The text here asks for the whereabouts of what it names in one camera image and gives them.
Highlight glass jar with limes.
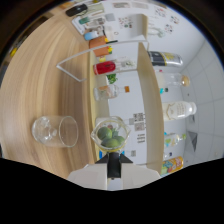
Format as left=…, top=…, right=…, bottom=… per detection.
left=90, top=115, right=132, bottom=178

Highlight silver soda water can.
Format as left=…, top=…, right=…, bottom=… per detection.
left=147, top=50, right=184, bottom=68

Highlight yellow printed can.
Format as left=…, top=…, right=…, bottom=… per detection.
left=160, top=155, right=184, bottom=177

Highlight clear bottle green cap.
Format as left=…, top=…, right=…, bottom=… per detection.
left=163, top=132, right=188, bottom=148

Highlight clear drinking glass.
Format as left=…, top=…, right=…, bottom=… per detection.
left=31, top=115, right=79, bottom=148

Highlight large white bottle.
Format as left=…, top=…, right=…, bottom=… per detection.
left=162, top=100, right=198, bottom=122

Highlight clear bottle orange cap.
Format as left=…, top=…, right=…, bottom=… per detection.
left=93, top=84, right=130, bottom=102

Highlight green potted plant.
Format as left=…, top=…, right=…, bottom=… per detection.
left=105, top=73, right=118, bottom=85

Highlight large glass jar cork lid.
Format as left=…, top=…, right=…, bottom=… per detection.
left=156, top=72, right=191, bottom=88

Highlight red liquid bottle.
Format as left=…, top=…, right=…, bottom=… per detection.
left=93, top=60, right=118, bottom=76

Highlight orange basket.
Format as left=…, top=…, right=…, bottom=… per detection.
left=88, top=35, right=109, bottom=58

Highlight pale blue plastic bottle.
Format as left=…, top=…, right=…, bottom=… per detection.
left=83, top=30, right=99, bottom=42

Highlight white tray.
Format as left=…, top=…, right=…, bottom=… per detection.
left=71, top=13, right=106, bottom=35

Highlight black handbag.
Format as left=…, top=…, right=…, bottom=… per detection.
left=65, top=3, right=89, bottom=18

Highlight white wire rack wooden shelves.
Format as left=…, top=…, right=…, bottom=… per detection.
left=55, top=39, right=165, bottom=174

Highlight wooden wall shelf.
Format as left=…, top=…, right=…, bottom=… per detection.
left=128, top=13, right=149, bottom=43

